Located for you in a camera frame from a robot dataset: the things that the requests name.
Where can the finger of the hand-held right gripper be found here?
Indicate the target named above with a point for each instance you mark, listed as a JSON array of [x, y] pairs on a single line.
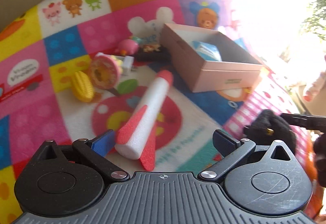
[[305, 120]]

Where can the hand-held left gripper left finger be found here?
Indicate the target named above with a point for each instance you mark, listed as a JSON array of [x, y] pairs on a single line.
[[103, 141]]

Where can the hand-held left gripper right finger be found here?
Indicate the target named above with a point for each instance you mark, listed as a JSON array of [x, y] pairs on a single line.
[[224, 142]]

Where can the small white red-capped bottle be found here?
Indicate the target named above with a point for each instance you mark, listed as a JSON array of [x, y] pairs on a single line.
[[314, 87]]

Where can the black plush toy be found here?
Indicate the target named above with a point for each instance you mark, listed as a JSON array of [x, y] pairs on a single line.
[[270, 122]]

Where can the white pink foam rocket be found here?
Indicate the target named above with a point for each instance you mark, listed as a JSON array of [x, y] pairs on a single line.
[[150, 101]]

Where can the pink cardboard box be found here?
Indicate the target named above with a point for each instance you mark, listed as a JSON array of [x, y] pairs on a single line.
[[188, 68]]

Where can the blue white wet wipes packet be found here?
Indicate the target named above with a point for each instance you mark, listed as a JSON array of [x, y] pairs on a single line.
[[206, 51]]

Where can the yellow corn toy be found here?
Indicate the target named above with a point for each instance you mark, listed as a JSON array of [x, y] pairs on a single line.
[[82, 86]]

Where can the pink donut toy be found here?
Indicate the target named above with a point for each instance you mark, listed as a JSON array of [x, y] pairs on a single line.
[[101, 71]]

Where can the pink round toy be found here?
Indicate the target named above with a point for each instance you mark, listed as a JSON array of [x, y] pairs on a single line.
[[127, 46]]

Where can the black flat object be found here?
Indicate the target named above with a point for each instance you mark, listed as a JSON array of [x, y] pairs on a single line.
[[152, 56]]

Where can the small colourful toy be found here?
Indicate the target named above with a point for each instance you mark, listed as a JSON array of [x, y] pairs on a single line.
[[150, 47]]

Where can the colourful cartoon play mat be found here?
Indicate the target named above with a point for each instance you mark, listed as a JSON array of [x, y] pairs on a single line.
[[76, 35]]

